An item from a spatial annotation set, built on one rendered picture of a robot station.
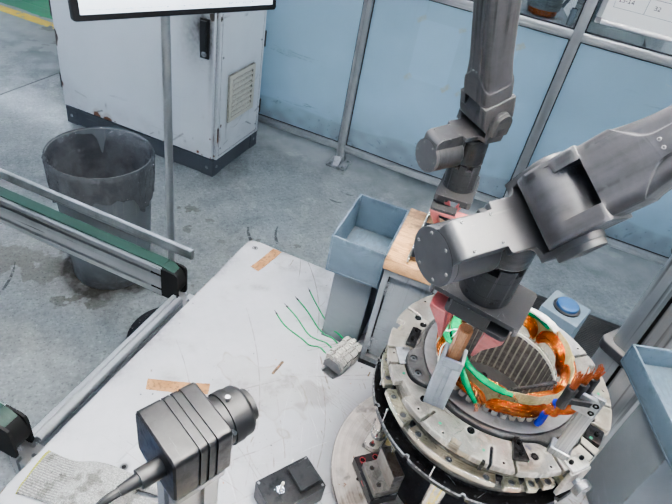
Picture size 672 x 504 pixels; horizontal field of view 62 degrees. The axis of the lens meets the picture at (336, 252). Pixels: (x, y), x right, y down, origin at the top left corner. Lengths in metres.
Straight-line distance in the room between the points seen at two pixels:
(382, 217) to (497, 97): 0.38
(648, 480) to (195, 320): 0.87
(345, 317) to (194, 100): 2.02
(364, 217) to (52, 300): 1.57
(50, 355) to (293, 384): 1.29
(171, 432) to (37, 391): 1.85
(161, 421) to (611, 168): 0.36
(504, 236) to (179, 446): 0.32
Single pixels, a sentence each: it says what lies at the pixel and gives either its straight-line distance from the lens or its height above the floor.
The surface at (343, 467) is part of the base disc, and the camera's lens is 1.03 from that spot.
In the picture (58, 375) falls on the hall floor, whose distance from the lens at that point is 2.20.
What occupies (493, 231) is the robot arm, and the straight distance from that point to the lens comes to 0.50.
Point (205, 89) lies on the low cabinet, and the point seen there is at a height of 0.49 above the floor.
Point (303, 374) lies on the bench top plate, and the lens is 1.15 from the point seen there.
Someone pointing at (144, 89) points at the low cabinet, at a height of 0.38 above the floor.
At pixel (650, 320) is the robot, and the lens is 1.23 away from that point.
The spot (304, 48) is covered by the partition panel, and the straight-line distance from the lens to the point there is 3.28.
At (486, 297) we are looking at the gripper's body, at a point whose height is 1.31.
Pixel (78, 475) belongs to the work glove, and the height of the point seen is 0.80.
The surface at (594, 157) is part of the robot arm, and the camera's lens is 0.48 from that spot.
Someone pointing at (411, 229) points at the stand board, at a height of 1.06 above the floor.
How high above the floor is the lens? 1.67
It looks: 38 degrees down
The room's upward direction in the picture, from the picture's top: 12 degrees clockwise
